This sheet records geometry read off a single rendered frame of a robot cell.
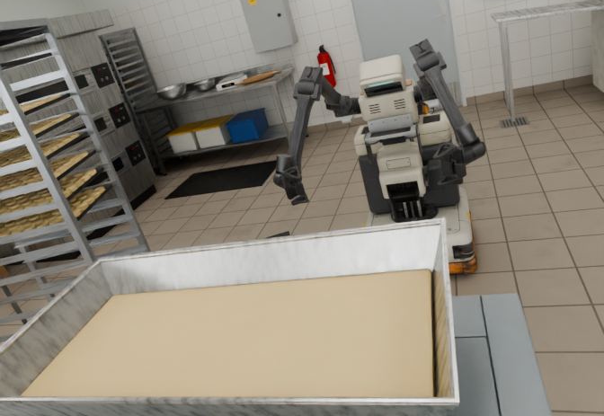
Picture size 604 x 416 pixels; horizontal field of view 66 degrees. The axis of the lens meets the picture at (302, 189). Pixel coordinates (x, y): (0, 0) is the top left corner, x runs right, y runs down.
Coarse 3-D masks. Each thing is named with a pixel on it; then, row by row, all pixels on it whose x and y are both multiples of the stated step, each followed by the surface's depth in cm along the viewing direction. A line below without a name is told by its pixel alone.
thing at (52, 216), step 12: (84, 192) 219; (96, 192) 213; (72, 204) 206; (84, 204) 201; (36, 216) 204; (48, 216) 202; (60, 216) 195; (0, 228) 201; (12, 228) 197; (24, 228) 192
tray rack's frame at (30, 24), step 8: (0, 24) 167; (8, 24) 172; (16, 24) 177; (24, 24) 181; (32, 24) 187; (40, 24) 192; (0, 32) 198; (8, 32) 198; (16, 32) 198; (24, 248) 239; (32, 264) 242; (40, 280) 246; (8, 296) 224; (48, 296) 250; (16, 304) 227; (16, 312) 226; (24, 320) 230
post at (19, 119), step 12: (0, 72) 162; (0, 84) 162; (12, 96) 164; (12, 108) 165; (24, 120) 168; (24, 132) 168; (36, 144) 171; (36, 156) 172; (48, 168) 175; (48, 180) 175; (60, 192) 179; (60, 204) 179; (72, 216) 182; (72, 228) 183; (84, 240) 187; (84, 252) 187
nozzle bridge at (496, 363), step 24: (456, 312) 64; (480, 312) 63; (504, 312) 62; (456, 336) 60; (480, 336) 60; (504, 336) 58; (528, 336) 57; (480, 360) 56; (504, 360) 55; (528, 360) 54; (480, 384) 53; (504, 384) 52; (528, 384) 51; (456, 408) 51; (480, 408) 50; (504, 408) 49; (528, 408) 49
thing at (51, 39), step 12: (48, 24) 197; (48, 36) 198; (60, 48) 203; (60, 60) 202; (72, 84) 206; (84, 108) 211; (84, 120) 212; (96, 132) 216; (96, 144) 217; (108, 156) 221; (120, 192) 226; (132, 216) 231; (132, 228) 234; (144, 240) 237
